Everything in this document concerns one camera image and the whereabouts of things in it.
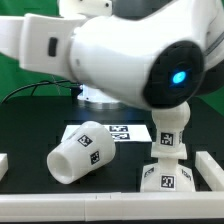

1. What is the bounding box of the white lamp shade cup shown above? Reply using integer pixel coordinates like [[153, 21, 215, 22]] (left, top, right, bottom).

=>
[[47, 121, 116, 184]]

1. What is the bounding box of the white light bulb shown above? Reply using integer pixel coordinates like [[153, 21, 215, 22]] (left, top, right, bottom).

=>
[[151, 102, 190, 160]]

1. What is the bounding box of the white lamp base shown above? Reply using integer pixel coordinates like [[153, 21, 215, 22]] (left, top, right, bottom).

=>
[[140, 158, 195, 192]]

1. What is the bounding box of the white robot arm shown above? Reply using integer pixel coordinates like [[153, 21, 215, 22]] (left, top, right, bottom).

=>
[[0, 0, 224, 110]]

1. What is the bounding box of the white marker tag sheet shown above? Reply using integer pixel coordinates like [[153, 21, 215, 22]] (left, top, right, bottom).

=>
[[60, 124, 153, 144]]

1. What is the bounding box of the black cable on table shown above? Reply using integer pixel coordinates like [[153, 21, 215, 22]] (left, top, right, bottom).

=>
[[0, 79, 81, 104]]

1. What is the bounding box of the white right rail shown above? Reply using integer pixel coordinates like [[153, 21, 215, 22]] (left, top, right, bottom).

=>
[[195, 151, 224, 192]]

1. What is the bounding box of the white rail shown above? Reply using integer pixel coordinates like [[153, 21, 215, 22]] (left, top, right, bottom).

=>
[[0, 153, 8, 181], [0, 191, 224, 222], [195, 151, 224, 192]]

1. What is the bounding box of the white left rail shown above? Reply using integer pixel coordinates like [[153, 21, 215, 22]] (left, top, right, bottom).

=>
[[0, 153, 8, 181]]

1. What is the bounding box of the white front rail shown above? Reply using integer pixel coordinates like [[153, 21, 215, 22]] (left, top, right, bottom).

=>
[[0, 191, 224, 222]]

